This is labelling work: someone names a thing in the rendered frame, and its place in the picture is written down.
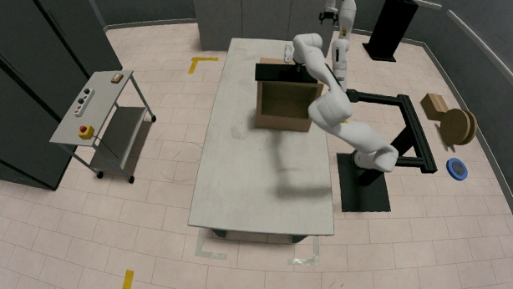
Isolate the tan open-front wooden cabinet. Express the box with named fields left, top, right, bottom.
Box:
left=256, top=58, right=324, bottom=132

